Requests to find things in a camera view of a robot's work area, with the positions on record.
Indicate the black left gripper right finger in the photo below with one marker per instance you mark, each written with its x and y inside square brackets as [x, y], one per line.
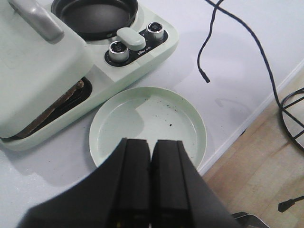
[169, 202]

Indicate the green breakfast maker base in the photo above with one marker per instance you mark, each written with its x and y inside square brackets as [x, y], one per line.
[106, 78]

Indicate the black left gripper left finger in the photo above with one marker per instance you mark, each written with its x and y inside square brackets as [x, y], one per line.
[132, 204]

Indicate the silver control knob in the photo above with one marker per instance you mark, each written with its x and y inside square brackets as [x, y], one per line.
[155, 31]
[118, 52]

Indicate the left silver control knob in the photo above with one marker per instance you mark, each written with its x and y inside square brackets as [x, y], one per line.
[118, 52]

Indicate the black round frying pan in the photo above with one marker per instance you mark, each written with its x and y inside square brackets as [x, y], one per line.
[95, 19]

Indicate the light green round plate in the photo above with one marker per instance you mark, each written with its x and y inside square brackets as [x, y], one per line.
[151, 114]

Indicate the right silver control knob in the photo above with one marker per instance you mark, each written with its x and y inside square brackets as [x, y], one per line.
[155, 31]

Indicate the green breakfast maker lid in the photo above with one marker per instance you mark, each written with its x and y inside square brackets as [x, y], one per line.
[40, 59]

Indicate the bread slice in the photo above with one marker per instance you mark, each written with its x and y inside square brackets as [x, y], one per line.
[42, 117]

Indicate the black wire stand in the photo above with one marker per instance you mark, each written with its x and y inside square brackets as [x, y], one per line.
[294, 104]

